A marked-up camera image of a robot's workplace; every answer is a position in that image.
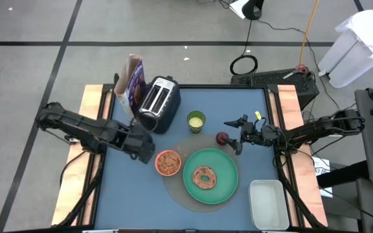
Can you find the black rounded stand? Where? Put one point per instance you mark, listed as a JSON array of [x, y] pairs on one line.
[[253, 9]]

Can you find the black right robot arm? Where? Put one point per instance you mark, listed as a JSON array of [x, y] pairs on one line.
[[319, 127]]

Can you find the black beam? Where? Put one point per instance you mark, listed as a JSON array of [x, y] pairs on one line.
[[345, 173]]

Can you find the black perforated case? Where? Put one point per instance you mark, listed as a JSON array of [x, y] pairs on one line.
[[270, 81]]

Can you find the green plate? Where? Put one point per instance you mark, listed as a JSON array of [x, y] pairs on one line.
[[225, 181]]

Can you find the white trash bin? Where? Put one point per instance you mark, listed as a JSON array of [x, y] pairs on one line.
[[345, 64]]

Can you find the brown bagel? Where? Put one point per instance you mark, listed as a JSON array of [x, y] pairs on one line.
[[197, 178]]

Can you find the white plastic container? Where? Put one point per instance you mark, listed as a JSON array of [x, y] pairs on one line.
[[269, 207]]

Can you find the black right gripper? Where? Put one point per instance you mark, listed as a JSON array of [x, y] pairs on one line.
[[257, 134]]

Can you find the orange bowl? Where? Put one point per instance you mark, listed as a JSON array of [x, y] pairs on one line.
[[168, 163]]

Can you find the red apple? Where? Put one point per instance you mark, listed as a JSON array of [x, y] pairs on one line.
[[221, 137]]

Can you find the black silver toaster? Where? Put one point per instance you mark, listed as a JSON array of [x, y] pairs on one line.
[[160, 97]]

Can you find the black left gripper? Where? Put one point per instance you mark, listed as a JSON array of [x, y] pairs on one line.
[[142, 145]]

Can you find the purple cereal box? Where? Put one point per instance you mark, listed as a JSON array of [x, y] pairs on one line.
[[133, 84]]

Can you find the wooden side board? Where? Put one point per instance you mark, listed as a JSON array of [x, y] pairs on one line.
[[290, 97], [70, 194]]

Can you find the green cup with juice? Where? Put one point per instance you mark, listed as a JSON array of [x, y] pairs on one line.
[[196, 122]]

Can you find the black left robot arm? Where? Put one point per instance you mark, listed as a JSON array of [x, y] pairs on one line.
[[76, 124]]

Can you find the printed white paper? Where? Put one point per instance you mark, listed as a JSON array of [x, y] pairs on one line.
[[321, 163]]

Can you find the white paper sheet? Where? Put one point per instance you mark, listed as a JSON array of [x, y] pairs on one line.
[[238, 6]]

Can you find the yellow tag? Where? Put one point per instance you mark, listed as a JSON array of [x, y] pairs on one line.
[[258, 115]]

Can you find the grey round placemat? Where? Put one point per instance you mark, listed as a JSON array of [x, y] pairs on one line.
[[176, 191]]

